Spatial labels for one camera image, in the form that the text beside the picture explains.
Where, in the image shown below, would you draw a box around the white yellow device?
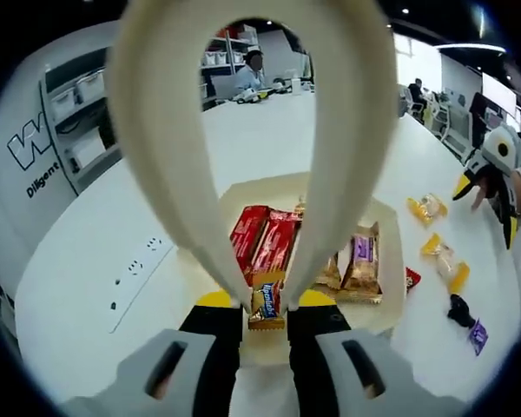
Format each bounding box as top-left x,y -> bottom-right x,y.
236,89 -> 270,105

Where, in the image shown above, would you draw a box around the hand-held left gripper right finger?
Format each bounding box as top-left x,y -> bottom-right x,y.
287,288 -> 466,417

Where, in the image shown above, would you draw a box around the yellow food packet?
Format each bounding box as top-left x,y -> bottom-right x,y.
406,193 -> 449,229
419,232 -> 471,293

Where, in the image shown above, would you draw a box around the white food tongs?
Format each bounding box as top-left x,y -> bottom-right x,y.
105,0 -> 395,312

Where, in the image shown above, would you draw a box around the ceiling light strip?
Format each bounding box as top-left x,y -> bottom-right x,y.
433,41 -> 508,54

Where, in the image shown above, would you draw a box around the black backpack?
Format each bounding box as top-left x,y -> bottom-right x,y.
98,115 -> 118,149

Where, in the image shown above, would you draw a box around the table socket panel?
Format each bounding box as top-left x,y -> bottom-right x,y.
108,236 -> 175,334

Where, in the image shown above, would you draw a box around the shelved white storage bins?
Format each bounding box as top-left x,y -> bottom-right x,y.
49,25 -> 257,109

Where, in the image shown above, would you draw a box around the person's right hand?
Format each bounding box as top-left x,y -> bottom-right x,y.
469,170 -> 521,217

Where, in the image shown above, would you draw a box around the cream hexagonal container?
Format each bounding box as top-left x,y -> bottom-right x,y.
175,171 -> 408,366

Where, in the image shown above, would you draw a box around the white cardboard box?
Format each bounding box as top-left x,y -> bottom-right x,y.
64,137 -> 108,169

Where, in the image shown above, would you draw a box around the black food packet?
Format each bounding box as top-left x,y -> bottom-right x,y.
446,294 -> 477,329

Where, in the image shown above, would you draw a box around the gold food packet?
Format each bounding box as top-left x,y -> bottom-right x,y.
247,272 -> 286,332

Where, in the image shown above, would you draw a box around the bright white screen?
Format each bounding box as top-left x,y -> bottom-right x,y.
479,71 -> 521,116

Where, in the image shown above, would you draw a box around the small red food packet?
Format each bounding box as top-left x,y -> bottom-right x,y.
404,265 -> 422,295

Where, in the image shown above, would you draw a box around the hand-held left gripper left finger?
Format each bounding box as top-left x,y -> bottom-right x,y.
59,290 -> 245,417

